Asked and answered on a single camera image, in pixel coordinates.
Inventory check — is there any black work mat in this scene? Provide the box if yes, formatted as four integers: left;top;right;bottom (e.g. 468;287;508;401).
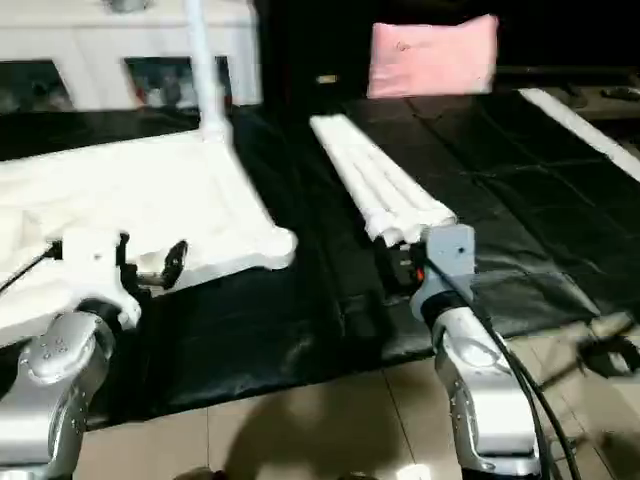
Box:
0;88;640;426

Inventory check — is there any dark ornament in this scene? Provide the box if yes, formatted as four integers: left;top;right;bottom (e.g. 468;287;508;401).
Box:
105;0;153;13

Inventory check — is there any dark low tv bench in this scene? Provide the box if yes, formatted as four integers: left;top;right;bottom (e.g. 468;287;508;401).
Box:
495;62;640;101

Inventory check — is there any pink pillow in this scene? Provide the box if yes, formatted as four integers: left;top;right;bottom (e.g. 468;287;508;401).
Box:
368;15;500;99

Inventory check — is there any black tripod stand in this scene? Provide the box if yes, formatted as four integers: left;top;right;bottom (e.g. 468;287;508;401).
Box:
572;335;640;383

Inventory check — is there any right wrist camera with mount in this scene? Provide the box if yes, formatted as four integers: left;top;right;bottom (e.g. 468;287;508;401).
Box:
415;224;477;313

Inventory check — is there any black furniture with yellow label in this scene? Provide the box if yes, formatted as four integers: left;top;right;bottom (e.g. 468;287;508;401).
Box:
255;0;640;101

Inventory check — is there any white cabinet with glass doors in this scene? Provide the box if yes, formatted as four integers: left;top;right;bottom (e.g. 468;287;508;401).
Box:
0;0;263;113

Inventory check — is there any white plastic table leg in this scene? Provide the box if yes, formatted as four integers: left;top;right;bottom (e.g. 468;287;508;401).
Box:
310;116;399;247
338;113;459;231
322;114;429;243
184;0;234;143

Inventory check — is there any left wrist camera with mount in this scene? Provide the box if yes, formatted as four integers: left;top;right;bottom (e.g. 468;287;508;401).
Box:
50;228;143;331

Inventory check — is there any white plastic table top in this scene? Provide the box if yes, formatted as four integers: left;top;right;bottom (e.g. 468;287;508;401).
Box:
0;125;299;347

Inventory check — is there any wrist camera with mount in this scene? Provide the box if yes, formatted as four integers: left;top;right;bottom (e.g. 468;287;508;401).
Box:
50;228;143;331
415;224;477;313

